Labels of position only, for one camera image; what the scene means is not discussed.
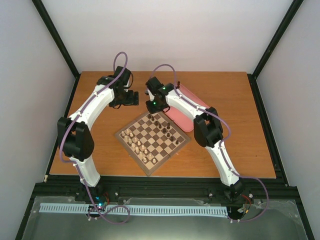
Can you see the wooden chessboard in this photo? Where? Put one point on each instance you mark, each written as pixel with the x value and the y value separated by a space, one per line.
pixel 151 141

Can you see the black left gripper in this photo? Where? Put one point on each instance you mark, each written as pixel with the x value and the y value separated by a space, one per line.
pixel 132 100

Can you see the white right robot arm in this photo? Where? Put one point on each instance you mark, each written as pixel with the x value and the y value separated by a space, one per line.
pixel 207 130

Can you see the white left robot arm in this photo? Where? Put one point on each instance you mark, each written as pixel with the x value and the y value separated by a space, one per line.
pixel 75 140

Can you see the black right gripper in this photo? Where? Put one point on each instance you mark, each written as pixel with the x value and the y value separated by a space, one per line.
pixel 152 110

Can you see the pink tray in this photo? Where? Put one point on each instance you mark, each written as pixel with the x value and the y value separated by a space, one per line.
pixel 181 113

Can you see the light blue cable duct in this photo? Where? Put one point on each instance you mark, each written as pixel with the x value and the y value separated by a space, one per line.
pixel 135 210

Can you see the black aluminium frame rail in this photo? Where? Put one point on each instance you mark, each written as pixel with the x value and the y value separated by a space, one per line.
pixel 115 189

